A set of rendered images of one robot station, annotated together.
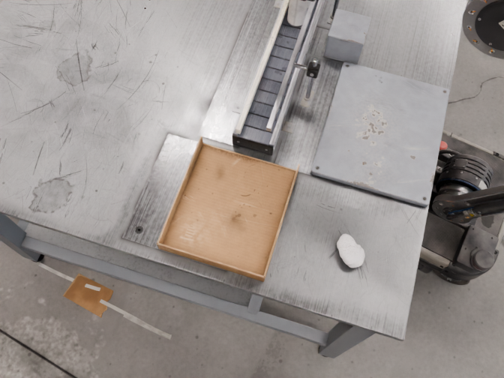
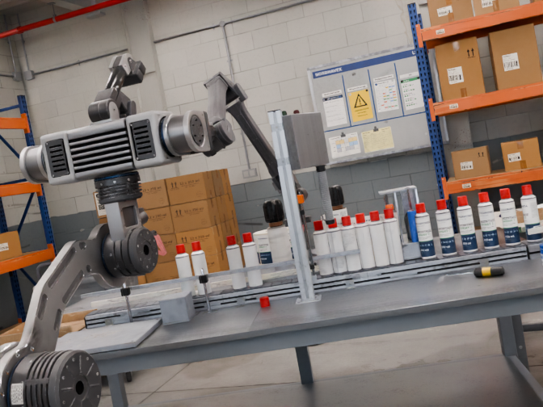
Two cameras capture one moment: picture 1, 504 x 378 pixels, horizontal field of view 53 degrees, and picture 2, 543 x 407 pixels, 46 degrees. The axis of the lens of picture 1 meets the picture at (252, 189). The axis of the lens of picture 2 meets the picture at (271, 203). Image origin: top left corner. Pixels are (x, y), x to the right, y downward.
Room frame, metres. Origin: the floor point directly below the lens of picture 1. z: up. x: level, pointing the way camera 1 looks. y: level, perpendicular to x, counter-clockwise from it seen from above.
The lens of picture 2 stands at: (1.09, -2.57, 1.30)
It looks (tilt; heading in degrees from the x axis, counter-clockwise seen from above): 3 degrees down; 83
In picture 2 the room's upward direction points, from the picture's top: 10 degrees counter-clockwise
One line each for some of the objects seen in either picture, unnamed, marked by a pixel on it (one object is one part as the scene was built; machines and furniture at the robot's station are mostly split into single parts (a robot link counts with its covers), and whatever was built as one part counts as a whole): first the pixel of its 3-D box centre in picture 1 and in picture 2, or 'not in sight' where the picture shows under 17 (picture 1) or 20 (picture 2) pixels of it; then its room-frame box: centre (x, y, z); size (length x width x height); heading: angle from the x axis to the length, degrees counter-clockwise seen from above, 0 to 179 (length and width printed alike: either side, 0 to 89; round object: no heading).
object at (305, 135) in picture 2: not in sight; (300, 141); (1.51, -0.31, 1.38); 0.17 x 0.10 x 0.19; 41
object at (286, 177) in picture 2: not in sight; (292, 206); (1.43, -0.35, 1.16); 0.04 x 0.04 x 0.67; 76
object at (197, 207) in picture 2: not in sight; (176, 249); (0.88, 3.76, 0.70); 1.20 x 0.82 x 1.39; 160
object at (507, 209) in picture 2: not in sight; (508, 216); (2.19, -0.40, 0.98); 0.05 x 0.05 x 0.20
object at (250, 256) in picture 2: not in sight; (251, 259); (1.28, -0.16, 0.98); 0.05 x 0.05 x 0.20
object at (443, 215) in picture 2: not in sight; (445, 227); (1.97, -0.34, 0.98); 0.05 x 0.05 x 0.20
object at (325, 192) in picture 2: not in sight; (325, 195); (1.56, -0.34, 1.18); 0.04 x 0.04 x 0.21
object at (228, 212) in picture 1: (231, 205); (49, 327); (0.46, 0.05, 0.85); 0.30 x 0.26 x 0.04; 166
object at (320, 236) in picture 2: not in sight; (322, 248); (1.54, -0.23, 0.98); 0.05 x 0.05 x 0.20
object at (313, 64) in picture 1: (303, 78); (129, 301); (0.80, -0.12, 0.91); 0.07 x 0.03 x 0.16; 76
